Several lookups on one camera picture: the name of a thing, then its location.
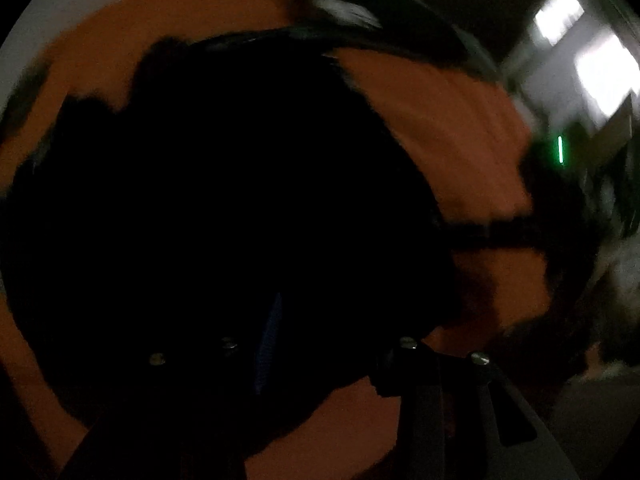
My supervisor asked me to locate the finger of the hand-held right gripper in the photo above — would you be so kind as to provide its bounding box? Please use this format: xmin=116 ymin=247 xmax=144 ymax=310
xmin=440 ymin=212 xmax=548 ymax=253

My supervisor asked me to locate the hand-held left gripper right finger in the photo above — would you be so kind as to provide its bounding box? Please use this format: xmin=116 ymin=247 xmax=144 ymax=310
xmin=372 ymin=335 xmax=581 ymax=480

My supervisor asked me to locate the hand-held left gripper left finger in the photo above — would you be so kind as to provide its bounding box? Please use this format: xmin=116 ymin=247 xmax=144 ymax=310
xmin=59 ymin=291 xmax=286 ymax=480

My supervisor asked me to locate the black paisley print garment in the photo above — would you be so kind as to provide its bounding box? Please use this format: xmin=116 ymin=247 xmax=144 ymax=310
xmin=0 ymin=32 xmax=463 ymax=411

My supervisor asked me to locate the folded black clothes stack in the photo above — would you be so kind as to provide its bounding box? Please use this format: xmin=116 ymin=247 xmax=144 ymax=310
xmin=292 ymin=0 xmax=498 ymax=78

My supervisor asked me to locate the orange blanket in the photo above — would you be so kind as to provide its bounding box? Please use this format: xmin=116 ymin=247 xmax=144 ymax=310
xmin=0 ymin=0 xmax=556 ymax=480

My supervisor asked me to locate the bright window pane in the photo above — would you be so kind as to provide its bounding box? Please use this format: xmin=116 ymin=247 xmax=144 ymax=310
xmin=534 ymin=0 xmax=586 ymax=47
xmin=574 ymin=35 xmax=640 ymax=127

